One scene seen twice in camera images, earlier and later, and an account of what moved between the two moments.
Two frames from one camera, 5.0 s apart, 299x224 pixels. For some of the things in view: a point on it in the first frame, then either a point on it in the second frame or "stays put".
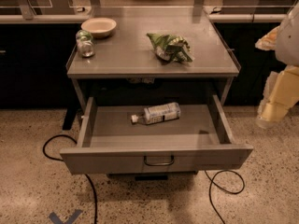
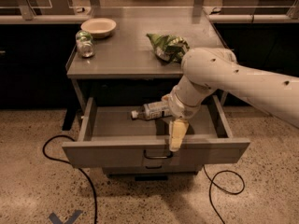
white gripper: [288, 41] → [183, 110]
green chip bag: [169, 49] stays put
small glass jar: [85, 43] stays put
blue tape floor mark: [55, 218] stays put
